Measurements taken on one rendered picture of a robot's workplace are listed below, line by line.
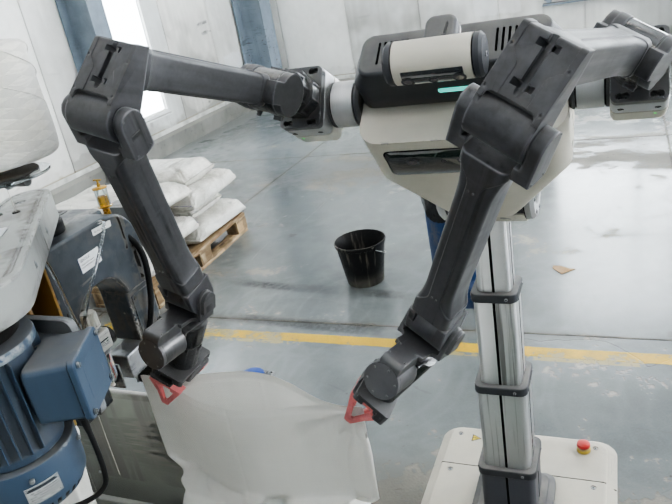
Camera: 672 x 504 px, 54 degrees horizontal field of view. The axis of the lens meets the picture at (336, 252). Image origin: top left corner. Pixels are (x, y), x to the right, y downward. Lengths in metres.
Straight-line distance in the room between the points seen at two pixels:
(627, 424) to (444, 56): 1.91
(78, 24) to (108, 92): 6.30
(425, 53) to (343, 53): 8.50
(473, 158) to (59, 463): 0.68
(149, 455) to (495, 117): 1.57
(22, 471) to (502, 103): 0.75
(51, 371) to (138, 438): 1.12
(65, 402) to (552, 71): 0.70
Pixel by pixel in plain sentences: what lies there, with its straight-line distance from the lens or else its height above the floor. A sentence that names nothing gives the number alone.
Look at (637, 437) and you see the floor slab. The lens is 2.67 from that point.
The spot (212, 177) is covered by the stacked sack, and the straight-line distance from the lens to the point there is 4.74.
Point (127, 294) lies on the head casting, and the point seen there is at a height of 1.17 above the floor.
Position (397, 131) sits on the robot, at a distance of 1.27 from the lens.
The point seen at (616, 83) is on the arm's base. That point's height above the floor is 1.45.
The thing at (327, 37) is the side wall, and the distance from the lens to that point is 9.63.
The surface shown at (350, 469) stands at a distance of 1.24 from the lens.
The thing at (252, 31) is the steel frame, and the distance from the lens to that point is 9.82.
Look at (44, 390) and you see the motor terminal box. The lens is 0.94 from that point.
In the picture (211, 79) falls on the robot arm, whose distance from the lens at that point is 1.06.
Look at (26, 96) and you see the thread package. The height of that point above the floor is 1.61.
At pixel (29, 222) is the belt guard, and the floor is 1.42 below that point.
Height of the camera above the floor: 1.70
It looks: 23 degrees down
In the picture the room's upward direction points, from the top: 10 degrees counter-clockwise
